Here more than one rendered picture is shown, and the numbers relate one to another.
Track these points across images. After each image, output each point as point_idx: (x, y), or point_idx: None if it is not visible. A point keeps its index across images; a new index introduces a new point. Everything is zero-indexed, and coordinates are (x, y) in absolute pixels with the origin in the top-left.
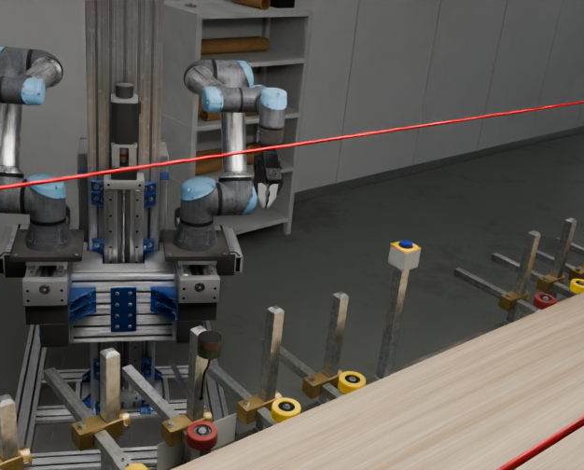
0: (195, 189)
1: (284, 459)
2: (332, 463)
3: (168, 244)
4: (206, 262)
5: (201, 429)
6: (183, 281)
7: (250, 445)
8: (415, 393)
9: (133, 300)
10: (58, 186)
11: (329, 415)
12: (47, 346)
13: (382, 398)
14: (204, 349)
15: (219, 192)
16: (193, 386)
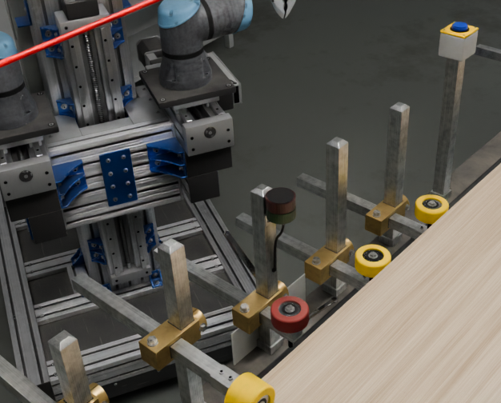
0: (178, 11)
1: (400, 321)
2: (458, 313)
3: (155, 88)
4: (207, 100)
5: (289, 307)
6: (190, 129)
7: (353, 313)
8: None
9: (129, 165)
10: (7, 43)
11: (426, 254)
12: (42, 241)
13: (477, 219)
14: (278, 213)
15: (206, 9)
16: (264, 258)
